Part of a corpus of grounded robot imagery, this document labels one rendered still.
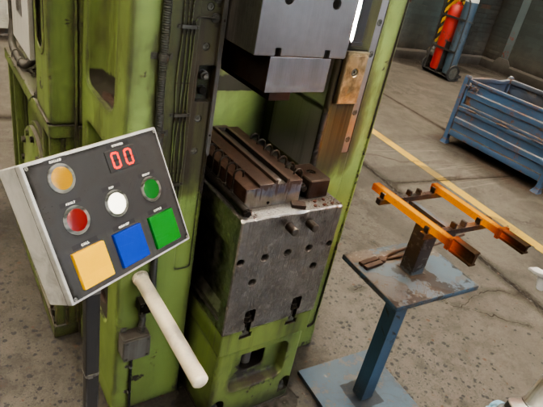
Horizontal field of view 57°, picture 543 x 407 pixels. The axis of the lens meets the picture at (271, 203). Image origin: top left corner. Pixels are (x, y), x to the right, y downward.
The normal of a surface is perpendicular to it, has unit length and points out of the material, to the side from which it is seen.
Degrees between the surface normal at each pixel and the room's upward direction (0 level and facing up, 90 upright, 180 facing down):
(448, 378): 0
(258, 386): 90
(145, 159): 60
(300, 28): 90
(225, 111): 90
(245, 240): 90
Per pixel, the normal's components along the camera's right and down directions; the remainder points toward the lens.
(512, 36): -0.89, 0.07
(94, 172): 0.81, -0.09
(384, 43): 0.52, 0.50
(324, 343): 0.18, -0.86
